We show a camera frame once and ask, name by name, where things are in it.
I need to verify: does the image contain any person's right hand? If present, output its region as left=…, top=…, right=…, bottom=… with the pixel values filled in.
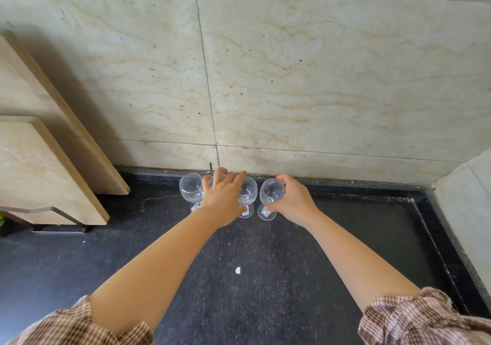
left=266, top=174, right=321, bottom=229

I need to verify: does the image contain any checked shirt sleeve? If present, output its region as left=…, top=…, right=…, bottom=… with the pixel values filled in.
left=7, top=295, right=155, bottom=345
left=358, top=287, right=491, bottom=345

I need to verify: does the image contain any metal board rack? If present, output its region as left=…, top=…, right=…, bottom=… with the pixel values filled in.
left=0, top=205, right=87, bottom=234

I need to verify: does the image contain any small wooden cutting board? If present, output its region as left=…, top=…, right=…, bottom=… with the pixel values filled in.
left=0, top=116, right=110, bottom=226

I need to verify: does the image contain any person's right forearm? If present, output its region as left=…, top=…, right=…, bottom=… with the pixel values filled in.
left=305, top=208, right=422, bottom=314

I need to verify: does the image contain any checked right shirt sleeve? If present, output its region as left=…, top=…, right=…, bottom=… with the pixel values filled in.
left=358, top=287, right=491, bottom=345

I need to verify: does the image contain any person's left hand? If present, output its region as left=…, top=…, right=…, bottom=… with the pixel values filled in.
left=199, top=167, right=248, bottom=229

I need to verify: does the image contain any person's left forearm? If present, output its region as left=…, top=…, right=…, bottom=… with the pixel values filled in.
left=89, top=207, right=235, bottom=336

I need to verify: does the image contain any checked left shirt sleeve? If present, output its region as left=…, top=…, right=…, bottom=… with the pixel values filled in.
left=7, top=295, right=155, bottom=345

